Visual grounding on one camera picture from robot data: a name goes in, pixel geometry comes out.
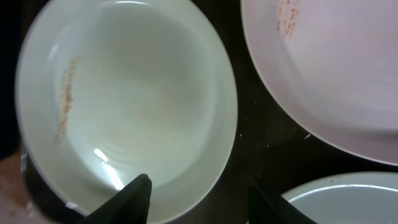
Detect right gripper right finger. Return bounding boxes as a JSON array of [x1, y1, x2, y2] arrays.
[[248, 179, 316, 224]]

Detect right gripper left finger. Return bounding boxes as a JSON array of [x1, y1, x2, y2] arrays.
[[77, 174, 152, 224]]

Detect light blue plate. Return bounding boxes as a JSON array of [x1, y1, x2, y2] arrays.
[[282, 172, 397, 224]]

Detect cream white plate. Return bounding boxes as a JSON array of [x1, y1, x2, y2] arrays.
[[16, 0, 238, 223]]

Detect brown serving tray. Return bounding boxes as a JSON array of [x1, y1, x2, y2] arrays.
[[1, 0, 397, 223]]

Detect pink plate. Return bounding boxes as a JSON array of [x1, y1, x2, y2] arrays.
[[241, 0, 397, 165]]

